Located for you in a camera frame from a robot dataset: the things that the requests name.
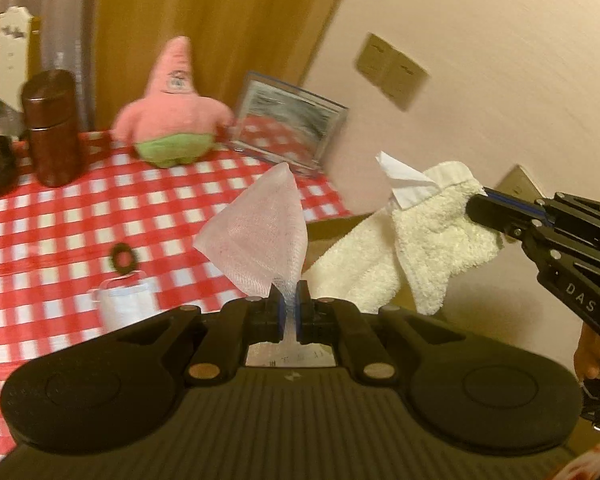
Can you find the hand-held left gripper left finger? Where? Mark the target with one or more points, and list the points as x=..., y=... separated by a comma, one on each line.
x=279, y=317

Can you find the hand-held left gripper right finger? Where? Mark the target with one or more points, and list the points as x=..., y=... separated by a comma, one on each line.
x=304, y=320

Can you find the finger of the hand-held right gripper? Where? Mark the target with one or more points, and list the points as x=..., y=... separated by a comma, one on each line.
x=485, y=212
x=520, y=202

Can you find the white fluffy towel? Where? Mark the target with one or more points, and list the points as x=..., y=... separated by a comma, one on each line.
x=430, y=240

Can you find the white mesh net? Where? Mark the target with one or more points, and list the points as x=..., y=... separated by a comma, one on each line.
x=260, y=230

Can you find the white smooth cloth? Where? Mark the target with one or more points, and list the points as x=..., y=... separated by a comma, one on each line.
x=400, y=180

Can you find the cardboard box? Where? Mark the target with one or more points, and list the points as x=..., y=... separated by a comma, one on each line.
x=330, y=232

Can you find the white face mask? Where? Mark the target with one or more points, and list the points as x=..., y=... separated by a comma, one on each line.
x=124, y=305

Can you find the dark scrunchie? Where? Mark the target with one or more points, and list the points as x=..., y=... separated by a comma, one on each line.
x=113, y=260

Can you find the person's right hand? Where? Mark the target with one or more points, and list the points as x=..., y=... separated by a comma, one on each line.
x=587, y=355

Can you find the pink starfish plush toy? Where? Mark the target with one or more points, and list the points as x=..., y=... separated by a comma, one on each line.
x=169, y=115

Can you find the red white checkered tablecloth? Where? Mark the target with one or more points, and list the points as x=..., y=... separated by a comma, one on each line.
x=54, y=230

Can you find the brown cylindrical canister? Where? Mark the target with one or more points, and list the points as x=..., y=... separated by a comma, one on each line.
x=52, y=130

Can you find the wooden door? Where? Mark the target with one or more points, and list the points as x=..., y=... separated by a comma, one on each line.
x=229, y=10

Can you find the sheer patterned curtain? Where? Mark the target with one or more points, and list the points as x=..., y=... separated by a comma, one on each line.
x=54, y=0

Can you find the beige wall socket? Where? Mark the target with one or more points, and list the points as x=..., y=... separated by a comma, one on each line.
x=519, y=182

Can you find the clear picture frame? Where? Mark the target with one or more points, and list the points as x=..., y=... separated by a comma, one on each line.
x=285, y=120

